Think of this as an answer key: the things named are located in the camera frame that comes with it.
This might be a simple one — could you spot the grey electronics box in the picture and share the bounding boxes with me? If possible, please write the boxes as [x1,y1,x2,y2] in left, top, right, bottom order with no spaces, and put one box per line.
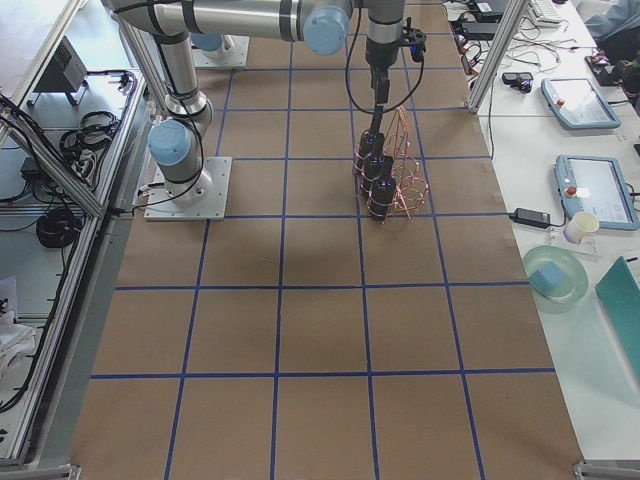
[34,36,87,94]

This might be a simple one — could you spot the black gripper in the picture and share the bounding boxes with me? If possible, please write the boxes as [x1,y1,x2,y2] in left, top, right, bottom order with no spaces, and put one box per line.
[365,38,400,106]

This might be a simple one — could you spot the white paper cup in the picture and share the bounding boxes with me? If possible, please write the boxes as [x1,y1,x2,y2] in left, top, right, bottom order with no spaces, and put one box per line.
[563,211,600,244]

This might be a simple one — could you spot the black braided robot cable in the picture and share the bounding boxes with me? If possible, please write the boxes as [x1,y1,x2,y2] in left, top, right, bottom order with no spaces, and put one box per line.
[344,4,426,116]

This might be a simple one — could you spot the blue teach pendant near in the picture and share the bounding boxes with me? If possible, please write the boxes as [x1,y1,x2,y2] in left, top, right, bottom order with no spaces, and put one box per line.
[554,155,639,231]

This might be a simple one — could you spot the aluminium frame post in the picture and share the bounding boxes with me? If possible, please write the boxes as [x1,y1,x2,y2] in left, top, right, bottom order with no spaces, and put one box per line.
[468,0,528,114]

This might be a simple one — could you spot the teal board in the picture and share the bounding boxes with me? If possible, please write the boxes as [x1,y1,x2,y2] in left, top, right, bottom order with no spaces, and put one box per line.
[595,257,640,370]

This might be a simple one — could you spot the dark glass wine bottle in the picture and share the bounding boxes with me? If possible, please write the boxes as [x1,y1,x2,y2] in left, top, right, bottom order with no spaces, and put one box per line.
[358,106,385,190]

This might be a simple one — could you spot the copper wire wine basket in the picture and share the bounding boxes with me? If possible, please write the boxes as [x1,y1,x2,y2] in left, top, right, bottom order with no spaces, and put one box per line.
[353,106,429,221]

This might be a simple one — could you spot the blue foam block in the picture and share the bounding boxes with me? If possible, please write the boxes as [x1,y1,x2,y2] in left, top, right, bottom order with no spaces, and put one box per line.
[528,261,567,295]

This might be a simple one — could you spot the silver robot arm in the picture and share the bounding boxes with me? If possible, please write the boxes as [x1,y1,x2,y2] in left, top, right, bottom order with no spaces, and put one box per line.
[107,1,410,207]

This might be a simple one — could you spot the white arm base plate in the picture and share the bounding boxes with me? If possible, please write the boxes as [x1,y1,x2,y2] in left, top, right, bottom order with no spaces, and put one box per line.
[191,34,249,70]
[144,157,232,221]

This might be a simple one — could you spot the blue teach pendant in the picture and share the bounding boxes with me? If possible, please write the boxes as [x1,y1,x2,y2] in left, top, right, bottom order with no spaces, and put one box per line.
[554,155,639,231]
[540,78,621,130]

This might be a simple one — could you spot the blue teach pendant far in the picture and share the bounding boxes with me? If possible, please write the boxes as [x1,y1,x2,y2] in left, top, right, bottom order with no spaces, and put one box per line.
[540,78,621,130]

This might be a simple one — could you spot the black power adapter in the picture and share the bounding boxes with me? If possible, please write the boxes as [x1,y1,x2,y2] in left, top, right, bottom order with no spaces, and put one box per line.
[509,208,551,229]

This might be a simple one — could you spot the dark wine bottle in basket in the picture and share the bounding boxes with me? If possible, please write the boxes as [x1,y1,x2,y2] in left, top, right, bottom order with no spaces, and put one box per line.
[368,177,396,220]

